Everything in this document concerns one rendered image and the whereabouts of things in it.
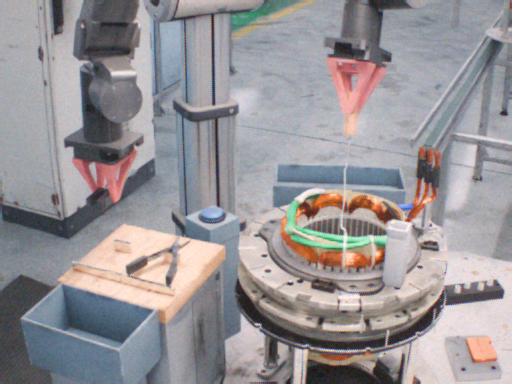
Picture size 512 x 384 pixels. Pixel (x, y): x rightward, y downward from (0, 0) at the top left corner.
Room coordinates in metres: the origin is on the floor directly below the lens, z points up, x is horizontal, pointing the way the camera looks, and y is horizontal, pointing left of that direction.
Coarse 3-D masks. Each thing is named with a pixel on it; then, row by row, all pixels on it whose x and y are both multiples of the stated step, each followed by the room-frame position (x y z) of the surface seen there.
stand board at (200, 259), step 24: (144, 240) 1.06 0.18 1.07; (168, 240) 1.06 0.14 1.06; (192, 240) 1.06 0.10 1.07; (96, 264) 0.98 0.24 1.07; (120, 264) 0.98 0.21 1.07; (168, 264) 0.99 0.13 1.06; (192, 264) 0.99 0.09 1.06; (216, 264) 1.01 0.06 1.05; (96, 288) 0.91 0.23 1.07; (120, 288) 0.92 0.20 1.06; (192, 288) 0.94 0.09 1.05; (168, 312) 0.87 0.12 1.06
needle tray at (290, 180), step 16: (288, 176) 1.37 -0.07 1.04; (304, 176) 1.37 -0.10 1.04; (320, 176) 1.36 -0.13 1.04; (336, 176) 1.36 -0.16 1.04; (352, 176) 1.36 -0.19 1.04; (368, 176) 1.36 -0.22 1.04; (384, 176) 1.35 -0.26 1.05; (400, 176) 1.32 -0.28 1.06; (288, 192) 1.26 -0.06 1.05; (368, 192) 1.25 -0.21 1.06; (384, 192) 1.25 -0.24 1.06; (400, 192) 1.25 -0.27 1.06
